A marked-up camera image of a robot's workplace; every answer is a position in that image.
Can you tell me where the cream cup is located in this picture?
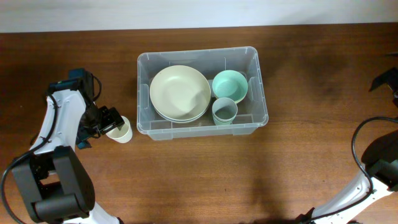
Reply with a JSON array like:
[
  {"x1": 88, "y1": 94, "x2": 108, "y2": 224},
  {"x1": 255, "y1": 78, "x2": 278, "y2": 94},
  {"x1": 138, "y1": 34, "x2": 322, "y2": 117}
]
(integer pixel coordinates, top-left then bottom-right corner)
[{"x1": 106, "y1": 116, "x2": 133, "y2": 144}]

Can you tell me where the beige bowl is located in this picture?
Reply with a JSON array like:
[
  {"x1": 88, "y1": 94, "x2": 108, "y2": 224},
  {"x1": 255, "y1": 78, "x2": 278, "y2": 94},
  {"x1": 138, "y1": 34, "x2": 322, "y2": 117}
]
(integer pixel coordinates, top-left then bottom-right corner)
[
  {"x1": 155, "y1": 102, "x2": 212, "y2": 124},
  {"x1": 149, "y1": 65, "x2": 211, "y2": 123}
]

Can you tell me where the grey cup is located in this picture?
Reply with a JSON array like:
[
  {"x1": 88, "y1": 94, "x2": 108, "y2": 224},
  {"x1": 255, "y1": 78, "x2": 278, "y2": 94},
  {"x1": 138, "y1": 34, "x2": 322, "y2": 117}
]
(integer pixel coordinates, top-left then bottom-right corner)
[{"x1": 211, "y1": 98, "x2": 238, "y2": 116}]

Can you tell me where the green small bowl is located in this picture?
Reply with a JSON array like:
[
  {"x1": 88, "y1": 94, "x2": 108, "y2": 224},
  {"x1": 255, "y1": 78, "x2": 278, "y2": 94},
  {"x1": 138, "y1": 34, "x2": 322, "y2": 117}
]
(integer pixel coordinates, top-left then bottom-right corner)
[{"x1": 211, "y1": 70, "x2": 248, "y2": 101}]

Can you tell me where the green cup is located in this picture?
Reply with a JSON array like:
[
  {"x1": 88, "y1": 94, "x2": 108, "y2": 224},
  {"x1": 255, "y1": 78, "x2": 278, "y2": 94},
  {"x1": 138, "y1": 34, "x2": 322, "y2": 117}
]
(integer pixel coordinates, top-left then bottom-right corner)
[{"x1": 213, "y1": 113, "x2": 236, "y2": 126}]

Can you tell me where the yellow small bowl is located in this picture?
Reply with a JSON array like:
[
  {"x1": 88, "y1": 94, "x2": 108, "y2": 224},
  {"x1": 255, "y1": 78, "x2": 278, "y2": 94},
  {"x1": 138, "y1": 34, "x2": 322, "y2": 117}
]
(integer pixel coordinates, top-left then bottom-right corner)
[{"x1": 234, "y1": 95, "x2": 246, "y2": 104}]

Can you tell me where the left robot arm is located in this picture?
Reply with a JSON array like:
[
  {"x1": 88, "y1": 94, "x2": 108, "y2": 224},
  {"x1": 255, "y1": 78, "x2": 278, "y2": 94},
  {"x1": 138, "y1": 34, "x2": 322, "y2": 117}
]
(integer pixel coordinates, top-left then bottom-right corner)
[{"x1": 9, "y1": 68, "x2": 124, "y2": 223}]

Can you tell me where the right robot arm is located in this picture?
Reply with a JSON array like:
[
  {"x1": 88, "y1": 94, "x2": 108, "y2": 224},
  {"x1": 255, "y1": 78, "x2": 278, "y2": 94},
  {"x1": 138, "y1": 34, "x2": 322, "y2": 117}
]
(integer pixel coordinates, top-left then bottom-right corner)
[{"x1": 295, "y1": 116, "x2": 397, "y2": 224}]

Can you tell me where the clear plastic storage bin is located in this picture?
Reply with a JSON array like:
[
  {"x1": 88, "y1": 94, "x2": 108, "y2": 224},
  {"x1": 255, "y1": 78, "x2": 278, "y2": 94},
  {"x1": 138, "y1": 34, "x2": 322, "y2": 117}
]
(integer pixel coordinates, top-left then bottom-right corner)
[{"x1": 137, "y1": 46, "x2": 269, "y2": 141}]

